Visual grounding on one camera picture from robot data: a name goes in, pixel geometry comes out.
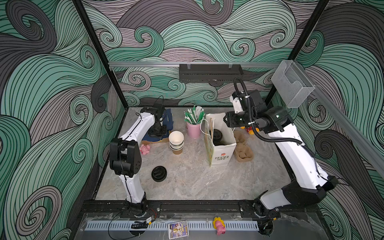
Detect black wall shelf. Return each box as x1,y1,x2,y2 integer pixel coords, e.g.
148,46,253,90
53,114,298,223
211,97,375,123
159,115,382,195
179,64,244,83

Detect small pink pig toy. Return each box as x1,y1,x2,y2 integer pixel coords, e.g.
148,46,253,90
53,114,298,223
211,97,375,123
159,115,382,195
139,144,151,155

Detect white paper takeout bag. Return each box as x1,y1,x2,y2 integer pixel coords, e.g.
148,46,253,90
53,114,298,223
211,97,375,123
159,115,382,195
200,113,237,167

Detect pink figurine toy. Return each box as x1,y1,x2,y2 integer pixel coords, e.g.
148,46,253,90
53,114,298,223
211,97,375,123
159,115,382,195
213,217,226,236

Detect stack of black lids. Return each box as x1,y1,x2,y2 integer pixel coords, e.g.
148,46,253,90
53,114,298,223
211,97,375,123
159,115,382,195
151,166,168,182

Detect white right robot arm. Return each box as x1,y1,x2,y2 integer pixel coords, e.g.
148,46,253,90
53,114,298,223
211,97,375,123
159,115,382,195
223,78,339,215

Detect green white wrapped straws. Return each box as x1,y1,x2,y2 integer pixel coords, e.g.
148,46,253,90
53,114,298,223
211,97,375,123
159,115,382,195
185,106,206,125

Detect brown cardboard napkin tray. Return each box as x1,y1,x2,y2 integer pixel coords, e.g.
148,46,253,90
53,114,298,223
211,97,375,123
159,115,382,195
141,138,169,145

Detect stack of paper cups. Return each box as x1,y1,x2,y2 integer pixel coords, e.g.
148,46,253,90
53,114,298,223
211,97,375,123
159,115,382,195
169,131,184,155

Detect pink cup holder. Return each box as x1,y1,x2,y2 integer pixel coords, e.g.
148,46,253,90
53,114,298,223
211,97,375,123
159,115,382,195
187,122,202,139

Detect dark blue napkin stack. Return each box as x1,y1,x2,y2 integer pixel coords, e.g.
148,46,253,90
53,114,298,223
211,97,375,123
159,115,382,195
143,109,174,140

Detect brown pulp cup carrier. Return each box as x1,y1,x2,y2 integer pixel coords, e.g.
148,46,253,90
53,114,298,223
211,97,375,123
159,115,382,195
234,130,254,163

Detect colourful picture card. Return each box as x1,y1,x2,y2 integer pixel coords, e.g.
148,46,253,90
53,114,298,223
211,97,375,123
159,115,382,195
168,221,189,240

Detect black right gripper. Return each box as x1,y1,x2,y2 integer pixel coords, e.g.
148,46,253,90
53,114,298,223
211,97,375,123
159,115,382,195
224,109,261,128

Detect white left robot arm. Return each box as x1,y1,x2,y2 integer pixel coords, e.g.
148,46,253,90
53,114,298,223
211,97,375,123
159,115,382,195
110,104,167,204

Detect clear plastic wall holder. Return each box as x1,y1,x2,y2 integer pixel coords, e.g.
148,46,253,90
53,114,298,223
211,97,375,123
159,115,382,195
272,60,315,109

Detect yellow red plush toy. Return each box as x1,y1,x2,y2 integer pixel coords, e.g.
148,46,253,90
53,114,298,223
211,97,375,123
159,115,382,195
240,126,260,135

